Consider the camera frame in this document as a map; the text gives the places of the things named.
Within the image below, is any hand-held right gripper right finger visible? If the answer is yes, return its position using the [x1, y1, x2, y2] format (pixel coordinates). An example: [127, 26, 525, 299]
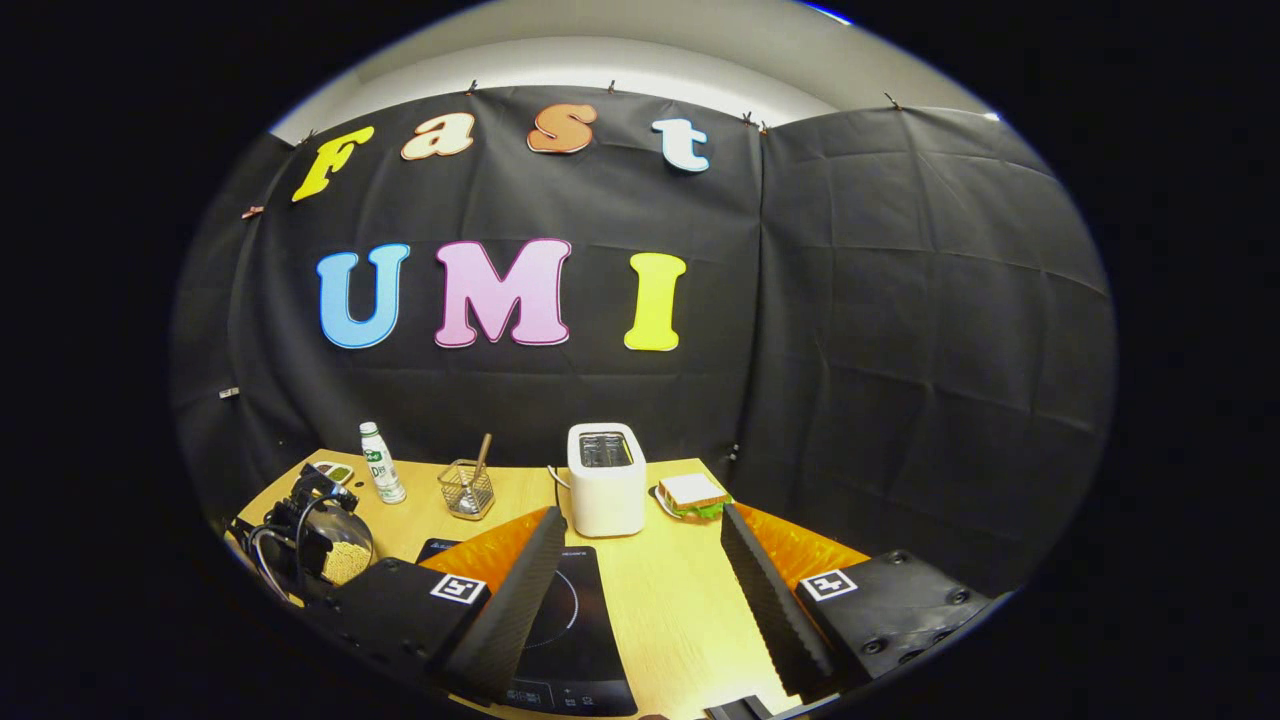
[720, 502, 996, 701]

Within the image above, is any wooden handled spoon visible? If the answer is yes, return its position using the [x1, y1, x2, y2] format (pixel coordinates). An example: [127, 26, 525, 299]
[458, 433, 493, 513]

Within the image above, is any steel wire utensil basket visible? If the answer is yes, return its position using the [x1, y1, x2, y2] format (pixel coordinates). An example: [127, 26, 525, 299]
[438, 459, 496, 521]

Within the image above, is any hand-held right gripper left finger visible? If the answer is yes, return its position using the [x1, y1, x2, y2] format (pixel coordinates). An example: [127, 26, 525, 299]
[300, 506, 567, 706]

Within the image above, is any white drink bottle green label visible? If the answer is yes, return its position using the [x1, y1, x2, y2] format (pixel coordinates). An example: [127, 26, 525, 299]
[359, 421, 408, 505]

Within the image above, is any white toaster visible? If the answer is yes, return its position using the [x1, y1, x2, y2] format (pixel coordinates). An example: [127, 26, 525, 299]
[566, 422, 648, 539]

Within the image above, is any steel pot with black handle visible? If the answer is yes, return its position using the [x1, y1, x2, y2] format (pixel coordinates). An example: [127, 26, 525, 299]
[290, 503, 377, 593]

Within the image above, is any lettuce sandwich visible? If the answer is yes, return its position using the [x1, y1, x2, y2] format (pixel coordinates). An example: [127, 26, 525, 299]
[657, 473, 733, 521]

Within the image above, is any heap of soybeans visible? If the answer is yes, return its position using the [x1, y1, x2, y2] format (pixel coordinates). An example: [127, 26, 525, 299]
[322, 540, 373, 587]

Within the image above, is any black induction cooktop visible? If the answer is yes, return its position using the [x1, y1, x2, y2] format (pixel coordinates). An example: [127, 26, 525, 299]
[415, 538, 639, 717]

